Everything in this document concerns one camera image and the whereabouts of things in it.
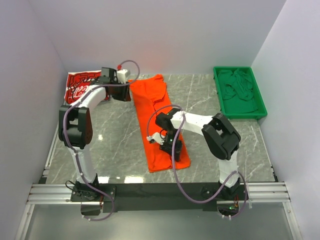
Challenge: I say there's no orange t-shirt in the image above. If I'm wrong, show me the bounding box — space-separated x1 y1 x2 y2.
127 73 192 173

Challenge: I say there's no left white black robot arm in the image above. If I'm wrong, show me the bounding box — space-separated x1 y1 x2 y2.
58 66 131 202

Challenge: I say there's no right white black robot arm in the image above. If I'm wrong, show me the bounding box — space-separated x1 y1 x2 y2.
146 107 241 200

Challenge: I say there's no red white printed folded t-shirt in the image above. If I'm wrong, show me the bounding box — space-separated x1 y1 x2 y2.
64 70 101 105

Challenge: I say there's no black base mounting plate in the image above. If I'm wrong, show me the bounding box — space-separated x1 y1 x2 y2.
70 183 248 215

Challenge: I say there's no green t-shirt in bin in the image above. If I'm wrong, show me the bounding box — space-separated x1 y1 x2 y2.
217 68 258 114

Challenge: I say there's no green plastic bin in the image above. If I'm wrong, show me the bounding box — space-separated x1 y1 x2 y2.
213 66 268 120

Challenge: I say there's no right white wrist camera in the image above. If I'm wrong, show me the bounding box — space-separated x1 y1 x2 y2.
146 132 165 145

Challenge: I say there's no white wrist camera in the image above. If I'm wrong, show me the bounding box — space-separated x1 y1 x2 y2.
116 64 131 84
146 132 165 145

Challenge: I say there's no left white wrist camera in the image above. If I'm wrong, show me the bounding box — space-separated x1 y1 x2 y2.
116 64 131 84

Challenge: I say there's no aluminium rail frame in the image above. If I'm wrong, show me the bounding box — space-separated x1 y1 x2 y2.
25 135 302 240

